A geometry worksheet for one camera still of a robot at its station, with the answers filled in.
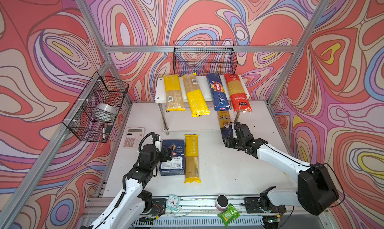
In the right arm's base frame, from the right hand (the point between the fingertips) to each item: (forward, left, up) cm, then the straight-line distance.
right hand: (229, 143), depth 88 cm
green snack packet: (-35, +5, -6) cm, 36 cm away
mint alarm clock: (-29, +33, -5) cm, 44 cm away
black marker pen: (-2, +65, +19) cm, 68 cm away
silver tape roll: (+4, +63, +27) cm, 69 cm away
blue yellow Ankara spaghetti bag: (+19, 0, +2) cm, 20 cm away
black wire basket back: (+51, +17, +27) cm, 60 cm away
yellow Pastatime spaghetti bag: (-6, +22, -6) cm, 24 cm away
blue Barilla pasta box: (-13, +31, +1) cm, 34 cm away
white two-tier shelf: (+13, +38, +28) cm, 48 cm away
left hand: (-3, +37, +5) cm, 37 cm away
